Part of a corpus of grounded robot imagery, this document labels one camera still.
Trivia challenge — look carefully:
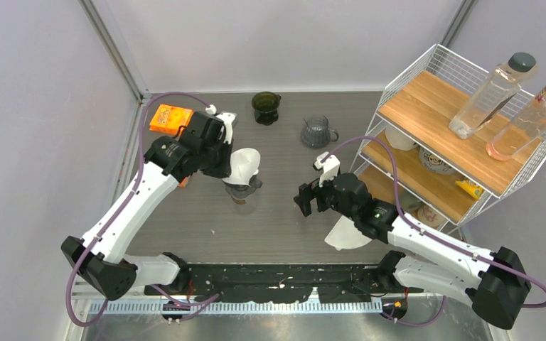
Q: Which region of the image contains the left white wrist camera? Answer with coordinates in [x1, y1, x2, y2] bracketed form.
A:
[205, 104, 237, 145]

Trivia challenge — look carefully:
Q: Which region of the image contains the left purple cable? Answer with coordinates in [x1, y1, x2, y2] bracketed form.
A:
[65, 92, 225, 328]

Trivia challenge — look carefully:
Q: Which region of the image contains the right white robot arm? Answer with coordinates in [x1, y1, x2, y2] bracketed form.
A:
[294, 173, 531, 330]

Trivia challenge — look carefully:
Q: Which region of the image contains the orange razor box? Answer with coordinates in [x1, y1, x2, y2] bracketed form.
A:
[178, 176, 190, 188]

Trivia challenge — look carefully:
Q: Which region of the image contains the white paper coffee filter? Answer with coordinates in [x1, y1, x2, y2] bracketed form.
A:
[222, 148, 261, 185]

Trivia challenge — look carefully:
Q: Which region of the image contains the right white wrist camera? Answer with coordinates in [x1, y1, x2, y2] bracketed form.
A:
[313, 151, 341, 187]

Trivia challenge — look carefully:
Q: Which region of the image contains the grey glass pitcher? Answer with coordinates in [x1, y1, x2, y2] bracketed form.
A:
[300, 114, 339, 149]

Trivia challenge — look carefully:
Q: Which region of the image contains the grey glass dripper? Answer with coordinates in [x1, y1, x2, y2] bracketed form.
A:
[225, 175, 263, 200]

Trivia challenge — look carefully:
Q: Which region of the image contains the yellow snack packet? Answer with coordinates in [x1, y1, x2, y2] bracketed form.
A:
[455, 178, 484, 200]

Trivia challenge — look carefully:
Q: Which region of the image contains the pink liquid bottle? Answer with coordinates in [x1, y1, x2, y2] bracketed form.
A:
[486, 85, 546, 161]

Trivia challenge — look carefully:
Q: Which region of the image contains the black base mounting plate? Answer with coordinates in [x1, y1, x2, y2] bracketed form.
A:
[161, 264, 406, 303]

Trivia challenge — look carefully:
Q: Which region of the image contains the patterned ceramic bowl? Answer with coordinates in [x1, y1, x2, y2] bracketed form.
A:
[419, 146, 456, 175]

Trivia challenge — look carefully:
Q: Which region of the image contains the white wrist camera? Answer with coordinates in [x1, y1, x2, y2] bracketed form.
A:
[313, 151, 341, 187]
[205, 104, 237, 145]

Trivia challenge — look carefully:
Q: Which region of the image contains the clear bottle grey cap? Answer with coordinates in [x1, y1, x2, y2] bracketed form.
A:
[449, 52, 537, 139]

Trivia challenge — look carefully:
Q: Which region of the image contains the dark green glass dripper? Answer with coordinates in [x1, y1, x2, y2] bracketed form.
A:
[251, 92, 282, 126]

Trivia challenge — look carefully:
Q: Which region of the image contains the orange box upper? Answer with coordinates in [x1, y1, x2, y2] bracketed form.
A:
[149, 104, 194, 136]

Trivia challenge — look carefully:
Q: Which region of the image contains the white wire wooden shelf rack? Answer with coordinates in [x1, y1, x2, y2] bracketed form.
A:
[354, 44, 546, 226]

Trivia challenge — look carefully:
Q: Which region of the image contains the grey green cylinder lower shelf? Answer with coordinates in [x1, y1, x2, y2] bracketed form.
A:
[400, 197, 422, 214]

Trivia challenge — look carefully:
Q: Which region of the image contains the glass carafe with leather collar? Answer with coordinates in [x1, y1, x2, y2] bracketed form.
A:
[231, 196, 257, 216]

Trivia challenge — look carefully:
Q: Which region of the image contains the white ceramic cup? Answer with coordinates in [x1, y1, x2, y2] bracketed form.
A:
[384, 125, 419, 151]

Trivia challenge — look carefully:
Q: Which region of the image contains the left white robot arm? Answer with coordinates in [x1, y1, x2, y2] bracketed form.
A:
[60, 112, 236, 301]

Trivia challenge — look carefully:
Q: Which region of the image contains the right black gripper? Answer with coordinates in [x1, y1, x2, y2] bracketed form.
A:
[294, 170, 358, 222]

